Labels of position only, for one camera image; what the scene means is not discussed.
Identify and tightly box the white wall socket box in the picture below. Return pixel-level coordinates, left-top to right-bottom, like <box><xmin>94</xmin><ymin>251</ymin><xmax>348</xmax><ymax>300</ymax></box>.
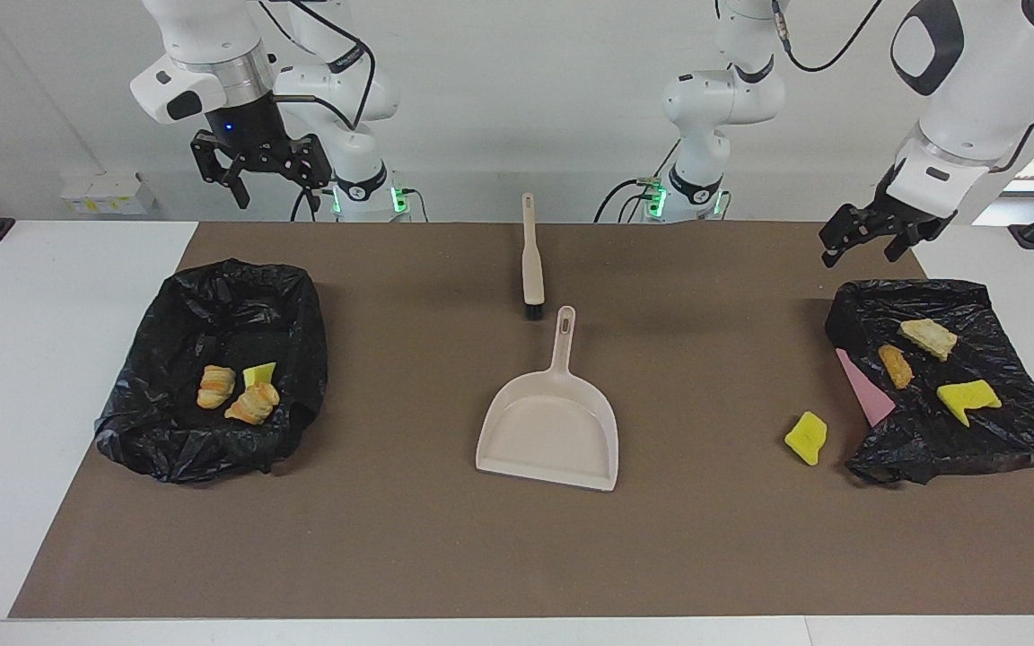
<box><xmin>60</xmin><ymin>172</ymin><xmax>159</xmax><ymax>216</ymax></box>

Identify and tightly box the pink bin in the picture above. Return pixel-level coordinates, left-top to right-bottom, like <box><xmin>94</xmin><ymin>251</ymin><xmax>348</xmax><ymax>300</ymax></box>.
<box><xmin>835</xmin><ymin>348</ymin><xmax>897</xmax><ymax>428</ymax></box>

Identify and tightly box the open black bag-lined bin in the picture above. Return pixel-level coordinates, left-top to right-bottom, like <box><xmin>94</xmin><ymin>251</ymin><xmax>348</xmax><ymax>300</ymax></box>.
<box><xmin>93</xmin><ymin>258</ymin><xmax>329</xmax><ymax>485</ymax></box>

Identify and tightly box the crumpled black trash bag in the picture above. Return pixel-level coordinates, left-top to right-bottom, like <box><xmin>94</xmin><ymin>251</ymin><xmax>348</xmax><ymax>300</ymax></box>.
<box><xmin>824</xmin><ymin>278</ymin><xmax>1034</xmax><ymax>486</ymax></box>

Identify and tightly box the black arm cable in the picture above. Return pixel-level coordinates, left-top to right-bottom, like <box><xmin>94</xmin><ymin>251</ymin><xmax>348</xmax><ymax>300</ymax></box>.
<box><xmin>770</xmin><ymin>0</ymin><xmax>886</xmax><ymax>74</ymax></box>
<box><xmin>257</xmin><ymin>0</ymin><xmax>378</xmax><ymax>135</ymax></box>

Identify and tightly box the beige plastic dustpan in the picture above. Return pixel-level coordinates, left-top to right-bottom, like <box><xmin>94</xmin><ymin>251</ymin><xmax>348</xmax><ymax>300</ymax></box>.
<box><xmin>476</xmin><ymin>306</ymin><xmax>620</xmax><ymax>493</ymax></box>

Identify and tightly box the pale beige bread chunk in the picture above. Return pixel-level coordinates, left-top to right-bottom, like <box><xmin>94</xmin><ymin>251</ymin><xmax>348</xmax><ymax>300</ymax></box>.
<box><xmin>898</xmin><ymin>318</ymin><xmax>960</xmax><ymax>363</ymax></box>

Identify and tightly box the notched green yellow sponge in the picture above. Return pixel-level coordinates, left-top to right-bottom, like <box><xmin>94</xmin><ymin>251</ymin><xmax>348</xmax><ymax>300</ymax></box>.
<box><xmin>935</xmin><ymin>379</ymin><xmax>1003</xmax><ymax>429</ymax></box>

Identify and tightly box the wide pale flaky pastry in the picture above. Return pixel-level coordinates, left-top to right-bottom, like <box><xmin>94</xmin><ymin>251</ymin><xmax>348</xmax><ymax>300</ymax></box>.
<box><xmin>223</xmin><ymin>382</ymin><xmax>281</xmax><ymax>425</ymax></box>

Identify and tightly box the small orange striped croissant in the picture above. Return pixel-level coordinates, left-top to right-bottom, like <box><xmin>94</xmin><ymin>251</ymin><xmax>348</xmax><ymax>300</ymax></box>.
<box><xmin>197</xmin><ymin>364</ymin><xmax>237</xmax><ymax>410</ymax></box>

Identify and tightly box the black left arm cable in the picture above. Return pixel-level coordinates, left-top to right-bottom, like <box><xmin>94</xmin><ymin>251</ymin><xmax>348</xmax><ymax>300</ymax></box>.
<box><xmin>770</xmin><ymin>0</ymin><xmax>886</xmax><ymax>74</ymax></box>

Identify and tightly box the brown table mat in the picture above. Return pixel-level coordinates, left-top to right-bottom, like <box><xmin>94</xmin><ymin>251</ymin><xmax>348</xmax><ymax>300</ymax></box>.
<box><xmin>8</xmin><ymin>222</ymin><xmax>1034</xmax><ymax>620</ymax></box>

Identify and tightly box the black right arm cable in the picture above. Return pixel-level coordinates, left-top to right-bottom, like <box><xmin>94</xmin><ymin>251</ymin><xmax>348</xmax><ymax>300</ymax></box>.
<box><xmin>257</xmin><ymin>0</ymin><xmax>378</xmax><ymax>135</ymax></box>

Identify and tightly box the beige brush with black bristles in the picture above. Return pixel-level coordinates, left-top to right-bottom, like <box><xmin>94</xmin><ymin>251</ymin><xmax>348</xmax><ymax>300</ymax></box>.
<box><xmin>521</xmin><ymin>193</ymin><xmax>548</xmax><ymax>322</ymax></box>

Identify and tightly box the green yellow sponge piece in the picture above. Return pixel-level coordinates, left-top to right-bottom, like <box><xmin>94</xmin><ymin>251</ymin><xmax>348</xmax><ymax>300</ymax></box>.
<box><xmin>784</xmin><ymin>410</ymin><xmax>829</xmax><ymax>467</ymax></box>

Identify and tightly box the black left base cable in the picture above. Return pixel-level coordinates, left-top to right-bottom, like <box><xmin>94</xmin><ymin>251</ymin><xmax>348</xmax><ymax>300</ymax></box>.
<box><xmin>593</xmin><ymin>177</ymin><xmax>662</xmax><ymax>223</ymax></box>

